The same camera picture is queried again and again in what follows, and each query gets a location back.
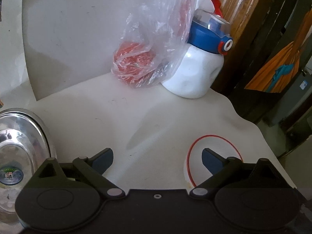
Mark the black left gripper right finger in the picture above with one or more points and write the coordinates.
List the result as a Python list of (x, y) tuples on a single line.
[(233, 178)]

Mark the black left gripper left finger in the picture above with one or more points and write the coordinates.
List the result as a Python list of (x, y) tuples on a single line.
[(82, 178)]

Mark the white bowl red rim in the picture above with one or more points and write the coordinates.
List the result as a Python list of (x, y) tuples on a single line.
[(207, 156)]

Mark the steel plate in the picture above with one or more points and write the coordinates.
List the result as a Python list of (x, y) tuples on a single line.
[(25, 145)]

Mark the red fruit in bag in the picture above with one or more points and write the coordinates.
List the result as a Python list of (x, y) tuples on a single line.
[(132, 64)]

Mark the house drawings paper sheet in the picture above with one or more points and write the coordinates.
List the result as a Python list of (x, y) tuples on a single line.
[(16, 90)]

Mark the white bottle blue lid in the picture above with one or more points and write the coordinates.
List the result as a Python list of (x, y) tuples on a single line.
[(208, 42)]

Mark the clear plastic bag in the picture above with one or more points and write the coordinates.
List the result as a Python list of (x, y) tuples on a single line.
[(162, 26)]

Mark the wooden chair frame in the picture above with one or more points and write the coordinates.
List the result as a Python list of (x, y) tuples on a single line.
[(246, 17)]

